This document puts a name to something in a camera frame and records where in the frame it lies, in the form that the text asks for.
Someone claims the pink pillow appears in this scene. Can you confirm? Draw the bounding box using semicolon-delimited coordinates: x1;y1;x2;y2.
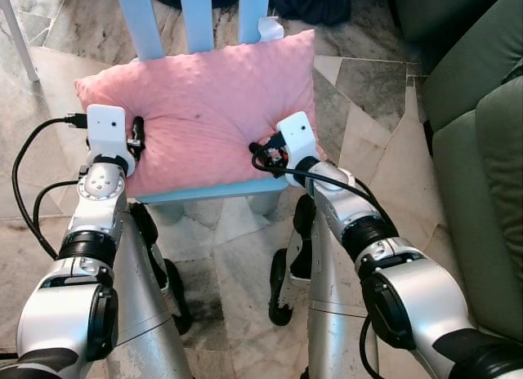
74;29;329;199

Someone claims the green sofa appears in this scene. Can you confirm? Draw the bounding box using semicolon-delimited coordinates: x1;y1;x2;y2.
390;0;523;344

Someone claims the light blue wooden chair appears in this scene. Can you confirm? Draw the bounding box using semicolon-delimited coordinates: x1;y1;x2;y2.
114;0;297;218

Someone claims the dark blue cloth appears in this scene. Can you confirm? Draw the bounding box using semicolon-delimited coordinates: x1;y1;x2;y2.
150;0;354;28

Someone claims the white pole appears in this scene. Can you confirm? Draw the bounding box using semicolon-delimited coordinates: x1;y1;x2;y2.
0;0;39;83

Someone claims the silver right robot leg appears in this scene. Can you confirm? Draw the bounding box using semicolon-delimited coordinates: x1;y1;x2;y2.
268;194;370;379

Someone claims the silver robot leg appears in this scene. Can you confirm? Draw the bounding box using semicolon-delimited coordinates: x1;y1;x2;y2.
268;194;370;379
105;199;195;379

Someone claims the silver left robot leg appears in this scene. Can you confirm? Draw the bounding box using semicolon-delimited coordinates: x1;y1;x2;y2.
105;199;195;379

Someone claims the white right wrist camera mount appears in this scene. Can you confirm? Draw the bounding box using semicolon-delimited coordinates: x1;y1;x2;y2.
275;111;319;160

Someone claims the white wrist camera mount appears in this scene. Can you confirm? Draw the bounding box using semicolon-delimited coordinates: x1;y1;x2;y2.
85;104;128;157
275;111;319;160

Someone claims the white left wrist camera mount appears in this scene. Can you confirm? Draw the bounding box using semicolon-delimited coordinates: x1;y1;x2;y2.
85;104;128;157

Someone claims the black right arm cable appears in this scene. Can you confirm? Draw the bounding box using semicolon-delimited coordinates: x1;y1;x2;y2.
248;142;400;237

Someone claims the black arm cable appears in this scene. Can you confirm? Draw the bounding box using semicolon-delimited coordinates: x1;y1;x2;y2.
248;142;400;237
11;112;89;261

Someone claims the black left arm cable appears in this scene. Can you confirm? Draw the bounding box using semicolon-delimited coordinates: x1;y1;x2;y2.
11;112;89;261

